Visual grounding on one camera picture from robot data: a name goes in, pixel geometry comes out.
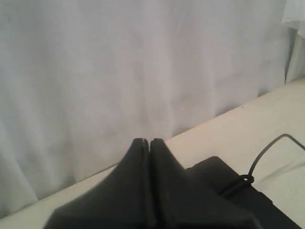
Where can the white curtain backdrop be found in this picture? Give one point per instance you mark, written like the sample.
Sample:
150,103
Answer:
79,79

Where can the black plastic carrying case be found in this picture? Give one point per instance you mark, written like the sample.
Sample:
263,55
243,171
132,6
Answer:
222,179

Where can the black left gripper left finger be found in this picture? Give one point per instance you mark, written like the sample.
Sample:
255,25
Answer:
123,200

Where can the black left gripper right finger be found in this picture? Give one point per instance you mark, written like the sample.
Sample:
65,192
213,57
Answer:
182,203

